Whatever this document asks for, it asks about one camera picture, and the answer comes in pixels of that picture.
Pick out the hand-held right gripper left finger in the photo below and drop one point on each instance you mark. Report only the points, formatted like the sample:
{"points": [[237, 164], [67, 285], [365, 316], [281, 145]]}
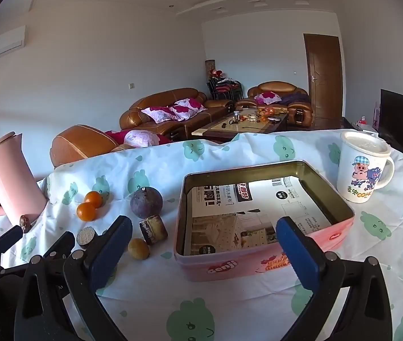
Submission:
{"points": [[110, 252]]}

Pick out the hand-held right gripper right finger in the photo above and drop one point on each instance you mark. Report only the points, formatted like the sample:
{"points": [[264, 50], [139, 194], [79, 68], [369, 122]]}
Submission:
{"points": [[295, 252]]}

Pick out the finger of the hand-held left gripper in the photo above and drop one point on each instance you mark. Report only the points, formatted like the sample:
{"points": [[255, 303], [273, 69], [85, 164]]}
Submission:
{"points": [[9, 236], [61, 245]]}

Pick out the dark round capped object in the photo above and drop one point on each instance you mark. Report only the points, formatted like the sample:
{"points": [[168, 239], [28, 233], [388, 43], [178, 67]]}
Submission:
{"points": [[86, 237]]}

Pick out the round yellow fruit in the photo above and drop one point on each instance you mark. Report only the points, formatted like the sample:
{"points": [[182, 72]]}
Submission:
{"points": [[138, 249]]}

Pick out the round purple passion fruit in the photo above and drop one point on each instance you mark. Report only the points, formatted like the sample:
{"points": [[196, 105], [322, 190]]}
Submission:
{"points": [[146, 202]]}

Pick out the pink tin box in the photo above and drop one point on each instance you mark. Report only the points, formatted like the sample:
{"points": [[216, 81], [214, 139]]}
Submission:
{"points": [[222, 266]]}

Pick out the small brown nut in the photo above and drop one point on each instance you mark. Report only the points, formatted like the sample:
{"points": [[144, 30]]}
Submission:
{"points": [[25, 223]]}

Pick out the small orange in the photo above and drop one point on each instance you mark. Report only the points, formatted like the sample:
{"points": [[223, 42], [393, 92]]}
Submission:
{"points": [[93, 199], [86, 212]]}

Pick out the pink electric kettle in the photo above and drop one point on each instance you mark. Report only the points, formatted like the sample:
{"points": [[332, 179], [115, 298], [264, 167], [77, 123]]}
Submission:
{"points": [[13, 184]]}

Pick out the white tablecloth with green print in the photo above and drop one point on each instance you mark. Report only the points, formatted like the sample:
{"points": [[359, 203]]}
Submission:
{"points": [[222, 309]]}

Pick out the brown leather chaise sofa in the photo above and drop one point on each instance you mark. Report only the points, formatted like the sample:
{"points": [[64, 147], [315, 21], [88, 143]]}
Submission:
{"points": [[80, 142]]}

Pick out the white cartoon mug with lid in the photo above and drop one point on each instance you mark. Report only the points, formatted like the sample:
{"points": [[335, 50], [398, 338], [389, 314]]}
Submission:
{"points": [[357, 163]]}

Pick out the pale pink pillow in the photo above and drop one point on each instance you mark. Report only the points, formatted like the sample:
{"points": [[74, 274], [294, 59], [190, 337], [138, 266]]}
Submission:
{"points": [[141, 138]]}

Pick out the dark television cabinet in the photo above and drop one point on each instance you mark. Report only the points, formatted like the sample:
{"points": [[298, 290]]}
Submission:
{"points": [[350, 123]]}

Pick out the pile of oranges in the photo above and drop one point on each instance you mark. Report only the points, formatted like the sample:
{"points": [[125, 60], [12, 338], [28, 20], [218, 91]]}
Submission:
{"points": [[266, 112]]}

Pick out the wooden coffee table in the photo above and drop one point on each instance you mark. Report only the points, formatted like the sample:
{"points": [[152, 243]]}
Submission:
{"points": [[219, 128]]}

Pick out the white pillow with magenta flowers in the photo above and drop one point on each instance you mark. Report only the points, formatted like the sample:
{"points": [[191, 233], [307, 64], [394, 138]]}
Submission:
{"points": [[187, 108], [158, 114]]}

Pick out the glass jar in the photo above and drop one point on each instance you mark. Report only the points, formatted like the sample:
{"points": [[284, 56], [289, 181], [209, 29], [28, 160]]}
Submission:
{"points": [[236, 115]]}

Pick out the purple blanket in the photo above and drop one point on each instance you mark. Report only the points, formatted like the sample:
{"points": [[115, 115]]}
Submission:
{"points": [[295, 98]]}

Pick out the small magenta flower pillow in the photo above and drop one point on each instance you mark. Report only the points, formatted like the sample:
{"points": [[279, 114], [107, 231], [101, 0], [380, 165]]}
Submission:
{"points": [[267, 97]]}

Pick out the long brown leather sofa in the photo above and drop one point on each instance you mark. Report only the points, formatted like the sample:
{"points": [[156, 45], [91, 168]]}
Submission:
{"points": [[158, 99]]}

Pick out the black television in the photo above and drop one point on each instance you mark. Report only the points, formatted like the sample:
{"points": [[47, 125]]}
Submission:
{"points": [[397, 120]]}

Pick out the brown leather armchair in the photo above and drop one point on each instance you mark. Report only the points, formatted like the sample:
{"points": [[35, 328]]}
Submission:
{"points": [[279, 87]]}

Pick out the brown wooden door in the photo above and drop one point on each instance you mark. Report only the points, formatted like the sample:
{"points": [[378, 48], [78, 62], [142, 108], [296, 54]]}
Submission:
{"points": [[324, 78]]}

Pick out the stack of black chairs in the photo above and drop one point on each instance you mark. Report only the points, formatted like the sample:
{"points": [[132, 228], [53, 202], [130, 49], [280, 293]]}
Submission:
{"points": [[224, 88]]}

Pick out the red plush toy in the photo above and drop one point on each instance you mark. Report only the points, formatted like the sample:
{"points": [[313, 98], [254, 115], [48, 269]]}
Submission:
{"points": [[218, 74]]}

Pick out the tall brown floor vase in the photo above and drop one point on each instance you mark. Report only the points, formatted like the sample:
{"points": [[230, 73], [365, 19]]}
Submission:
{"points": [[209, 67]]}

